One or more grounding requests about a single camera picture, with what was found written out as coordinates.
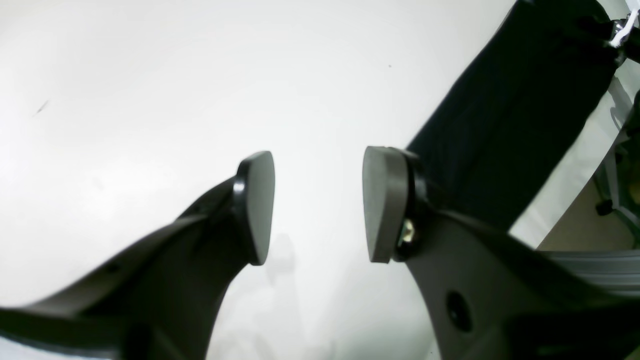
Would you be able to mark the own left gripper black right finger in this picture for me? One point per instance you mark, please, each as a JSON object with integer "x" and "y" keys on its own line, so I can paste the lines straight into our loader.
{"x": 489, "y": 297}

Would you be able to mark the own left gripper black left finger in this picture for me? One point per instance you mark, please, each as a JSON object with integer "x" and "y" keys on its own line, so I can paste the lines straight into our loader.
{"x": 159, "y": 298}

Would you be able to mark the black T-shirt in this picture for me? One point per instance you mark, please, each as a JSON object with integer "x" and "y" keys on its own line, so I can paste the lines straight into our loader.
{"x": 508, "y": 120}

